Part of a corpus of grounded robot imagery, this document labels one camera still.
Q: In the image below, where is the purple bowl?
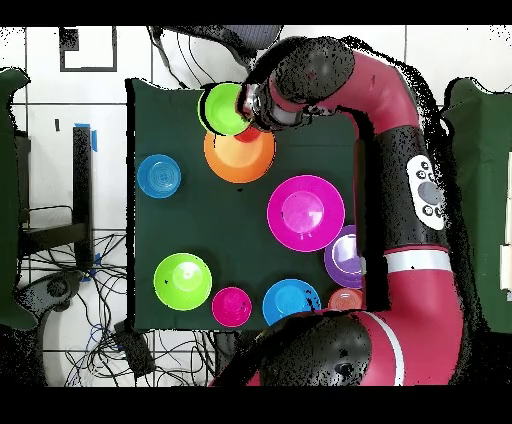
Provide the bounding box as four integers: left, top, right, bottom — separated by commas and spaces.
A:
323, 224, 363, 290

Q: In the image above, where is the tangle of cables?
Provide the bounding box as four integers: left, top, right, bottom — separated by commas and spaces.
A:
19, 233, 217, 387

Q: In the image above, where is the blue bowl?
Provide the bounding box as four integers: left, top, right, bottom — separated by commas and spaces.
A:
261, 278, 322, 327

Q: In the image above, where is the black metal frame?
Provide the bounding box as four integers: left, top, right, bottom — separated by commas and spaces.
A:
17, 125, 95, 273

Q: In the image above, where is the green cloth on side table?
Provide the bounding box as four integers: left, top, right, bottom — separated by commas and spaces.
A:
0, 67, 39, 331
441, 77, 512, 335

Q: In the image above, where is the small crimson bowl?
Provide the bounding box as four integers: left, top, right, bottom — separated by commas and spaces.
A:
210, 286, 253, 329

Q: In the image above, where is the grey office chair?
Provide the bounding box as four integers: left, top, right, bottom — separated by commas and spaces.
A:
149, 25, 283, 89

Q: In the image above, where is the blue cup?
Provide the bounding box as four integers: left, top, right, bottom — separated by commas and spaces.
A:
136, 153, 182, 200

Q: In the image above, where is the black chair base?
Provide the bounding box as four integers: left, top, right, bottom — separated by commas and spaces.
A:
17, 270, 85, 313

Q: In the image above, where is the large orange bowl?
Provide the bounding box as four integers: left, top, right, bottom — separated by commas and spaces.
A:
203, 119, 277, 184

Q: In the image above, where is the dark green tablecloth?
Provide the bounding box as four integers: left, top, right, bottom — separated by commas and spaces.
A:
125, 77, 365, 335

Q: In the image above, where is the large pink bowl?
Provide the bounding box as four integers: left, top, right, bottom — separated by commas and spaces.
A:
266, 174, 346, 253

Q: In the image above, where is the orange cup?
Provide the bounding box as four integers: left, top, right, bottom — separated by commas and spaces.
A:
233, 125, 263, 144
327, 287, 364, 312

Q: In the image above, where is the large green bowl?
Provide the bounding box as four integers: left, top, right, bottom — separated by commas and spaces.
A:
153, 252, 213, 312

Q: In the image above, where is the small green bowl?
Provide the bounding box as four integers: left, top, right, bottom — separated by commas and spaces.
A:
197, 82, 253, 137

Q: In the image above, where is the black power strip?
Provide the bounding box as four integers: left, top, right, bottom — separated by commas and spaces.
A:
113, 319, 156, 379

